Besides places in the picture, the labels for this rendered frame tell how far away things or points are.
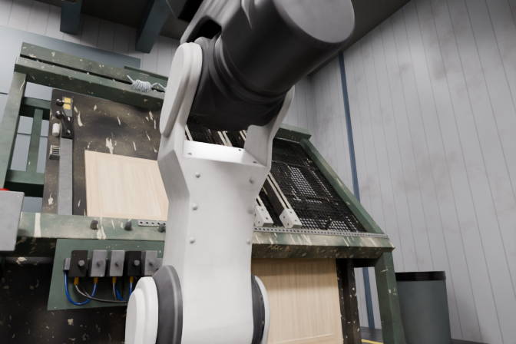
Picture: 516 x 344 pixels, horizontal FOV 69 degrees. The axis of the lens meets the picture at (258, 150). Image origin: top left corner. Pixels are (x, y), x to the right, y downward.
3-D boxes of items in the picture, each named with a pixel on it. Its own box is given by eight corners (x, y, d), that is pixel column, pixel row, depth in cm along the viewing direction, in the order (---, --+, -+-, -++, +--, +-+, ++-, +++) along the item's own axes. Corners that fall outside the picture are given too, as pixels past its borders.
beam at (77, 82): (11, 78, 211) (14, 63, 207) (14, 71, 218) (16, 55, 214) (306, 144, 330) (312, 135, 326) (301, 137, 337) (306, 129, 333)
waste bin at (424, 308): (469, 343, 357) (456, 270, 378) (434, 349, 332) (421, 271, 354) (423, 336, 400) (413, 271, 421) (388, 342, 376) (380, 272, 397)
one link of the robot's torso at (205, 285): (267, 382, 53) (312, 62, 54) (142, 405, 45) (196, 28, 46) (226, 331, 67) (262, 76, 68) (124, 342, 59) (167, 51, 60)
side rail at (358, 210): (367, 244, 249) (376, 233, 244) (296, 148, 328) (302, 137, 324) (375, 244, 253) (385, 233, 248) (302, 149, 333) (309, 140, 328)
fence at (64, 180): (55, 223, 145) (57, 215, 143) (61, 102, 214) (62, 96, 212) (70, 223, 148) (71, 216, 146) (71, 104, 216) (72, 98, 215)
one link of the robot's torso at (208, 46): (299, 110, 52) (295, 38, 56) (210, 90, 46) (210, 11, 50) (256, 140, 63) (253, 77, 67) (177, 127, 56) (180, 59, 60)
